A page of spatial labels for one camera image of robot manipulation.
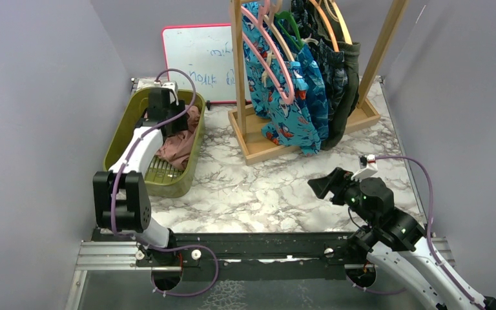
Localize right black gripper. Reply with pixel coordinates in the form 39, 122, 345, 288
308, 165, 377, 225

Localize pink shorts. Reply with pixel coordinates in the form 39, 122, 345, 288
155, 105, 200, 171

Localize pink plastic hanger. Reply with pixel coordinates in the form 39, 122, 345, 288
236, 1, 295, 105

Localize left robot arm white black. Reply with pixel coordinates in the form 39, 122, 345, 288
92, 82, 187, 265

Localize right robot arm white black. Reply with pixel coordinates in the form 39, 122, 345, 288
307, 168, 496, 309

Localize dark olive shorts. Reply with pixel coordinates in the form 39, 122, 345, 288
321, 3, 360, 150

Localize blue shark print shorts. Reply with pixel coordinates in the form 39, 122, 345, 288
242, 2, 329, 156

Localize dark blue patterned shorts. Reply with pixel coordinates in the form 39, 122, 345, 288
290, 1, 348, 120

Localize beige wooden hanger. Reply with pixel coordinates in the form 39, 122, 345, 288
324, 0, 353, 45

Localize green plastic hanger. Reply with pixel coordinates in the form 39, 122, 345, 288
274, 11, 305, 50

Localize orange wooden hanger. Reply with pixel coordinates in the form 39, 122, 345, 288
309, 0, 340, 52

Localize wooden clothes rack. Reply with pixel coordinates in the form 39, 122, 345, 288
228, 1, 409, 165

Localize olive green plastic basket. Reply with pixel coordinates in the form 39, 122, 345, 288
103, 88, 207, 198

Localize red framed whiteboard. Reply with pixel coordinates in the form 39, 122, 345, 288
161, 23, 236, 103

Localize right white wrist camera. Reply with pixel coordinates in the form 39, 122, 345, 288
351, 154, 378, 181

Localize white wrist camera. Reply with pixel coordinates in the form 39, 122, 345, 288
153, 79, 179, 105
351, 154, 378, 181

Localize black metal base rail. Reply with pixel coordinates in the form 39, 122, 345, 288
66, 231, 454, 310

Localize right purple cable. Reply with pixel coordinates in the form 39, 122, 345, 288
346, 154, 488, 310

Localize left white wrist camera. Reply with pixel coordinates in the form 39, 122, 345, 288
153, 79, 179, 105

